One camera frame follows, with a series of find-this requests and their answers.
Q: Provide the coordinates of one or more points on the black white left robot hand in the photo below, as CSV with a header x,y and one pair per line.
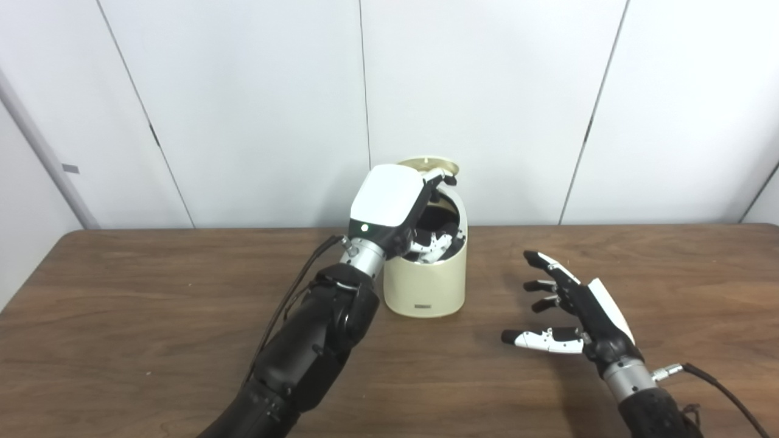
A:
x,y
386,201

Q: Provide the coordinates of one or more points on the small grey post tag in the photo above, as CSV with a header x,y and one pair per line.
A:
x,y
70,168

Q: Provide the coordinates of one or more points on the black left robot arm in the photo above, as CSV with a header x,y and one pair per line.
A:
x,y
304,353

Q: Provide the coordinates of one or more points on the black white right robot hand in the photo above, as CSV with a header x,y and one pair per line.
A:
x,y
602,328

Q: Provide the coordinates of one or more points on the cream round bin lid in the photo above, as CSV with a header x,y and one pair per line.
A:
x,y
438,164

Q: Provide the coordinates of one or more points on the grey wall corner post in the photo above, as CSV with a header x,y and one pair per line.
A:
x,y
42,158

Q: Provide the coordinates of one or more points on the cream-colored desktop trash bin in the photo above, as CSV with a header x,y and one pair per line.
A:
x,y
426,286

